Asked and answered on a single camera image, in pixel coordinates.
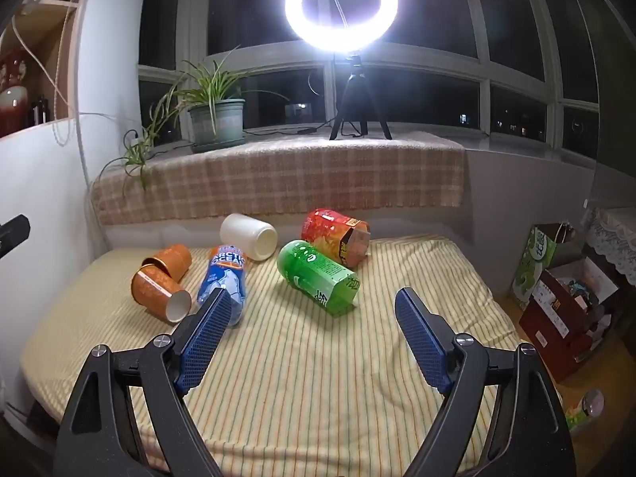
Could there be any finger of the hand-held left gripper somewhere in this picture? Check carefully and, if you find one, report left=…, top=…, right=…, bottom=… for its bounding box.
left=0, top=215, right=31, bottom=259

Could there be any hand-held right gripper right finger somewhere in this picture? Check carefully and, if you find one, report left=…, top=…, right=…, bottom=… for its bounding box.
left=394, top=287, right=577, bottom=477

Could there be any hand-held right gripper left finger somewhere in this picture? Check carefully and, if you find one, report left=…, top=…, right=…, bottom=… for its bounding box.
left=54, top=287, right=234, bottom=477

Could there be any orange paper cup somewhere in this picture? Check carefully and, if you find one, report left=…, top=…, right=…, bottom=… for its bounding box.
left=142, top=244, right=193, bottom=279
left=130, top=264, right=192, bottom=323

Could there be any white cup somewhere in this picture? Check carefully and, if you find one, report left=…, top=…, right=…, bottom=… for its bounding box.
left=219, top=213, right=278, bottom=261

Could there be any blue drink bottle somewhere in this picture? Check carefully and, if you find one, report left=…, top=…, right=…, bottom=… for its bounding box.
left=197, top=244, right=248, bottom=328

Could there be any striped yellow bed sheet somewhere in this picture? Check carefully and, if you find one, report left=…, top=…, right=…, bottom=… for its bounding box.
left=20, top=236, right=535, bottom=463

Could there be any red ceramic vase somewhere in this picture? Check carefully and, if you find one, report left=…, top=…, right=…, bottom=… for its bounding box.
left=0, top=57, right=29, bottom=137

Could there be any dark red cardboard box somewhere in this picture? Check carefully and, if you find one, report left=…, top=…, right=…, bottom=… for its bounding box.
left=518, top=258, right=619, bottom=383

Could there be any green paper bag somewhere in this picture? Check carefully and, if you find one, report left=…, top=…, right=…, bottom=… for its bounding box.
left=512, top=223, right=580, bottom=311

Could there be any wooden shelf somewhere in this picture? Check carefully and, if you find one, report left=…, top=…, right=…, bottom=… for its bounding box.
left=0, top=0, right=100, bottom=140

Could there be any green plastic bottle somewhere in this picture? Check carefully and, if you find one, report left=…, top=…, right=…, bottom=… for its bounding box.
left=564, top=388, right=606, bottom=433

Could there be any plaid cloth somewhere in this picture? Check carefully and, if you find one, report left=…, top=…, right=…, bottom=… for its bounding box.
left=91, top=132, right=467, bottom=227

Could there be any green plant saucer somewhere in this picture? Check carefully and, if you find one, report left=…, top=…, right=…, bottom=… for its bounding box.
left=191, top=132, right=248, bottom=154

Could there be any white lace cloth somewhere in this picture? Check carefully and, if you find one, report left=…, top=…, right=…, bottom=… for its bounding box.
left=584, top=206, right=636, bottom=289

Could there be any potted spider plant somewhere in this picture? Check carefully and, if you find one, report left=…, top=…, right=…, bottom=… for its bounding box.
left=99, top=45, right=289, bottom=190

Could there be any black tripod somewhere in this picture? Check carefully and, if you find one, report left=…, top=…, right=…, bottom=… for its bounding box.
left=329, top=54, right=393, bottom=141

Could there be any white framed window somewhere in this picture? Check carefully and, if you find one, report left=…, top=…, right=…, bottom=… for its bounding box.
left=138, top=0, right=602, bottom=160

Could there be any white cable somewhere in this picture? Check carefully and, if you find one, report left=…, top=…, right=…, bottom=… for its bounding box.
left=12, top=7, right=117, bottom=146

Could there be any black power cable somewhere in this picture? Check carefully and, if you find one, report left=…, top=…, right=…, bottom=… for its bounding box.
left=243, top=122, right=341, bottom=137

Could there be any ring light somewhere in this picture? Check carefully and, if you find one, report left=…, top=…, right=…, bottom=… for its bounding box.
left=285, top=0, right=399, bottom=55

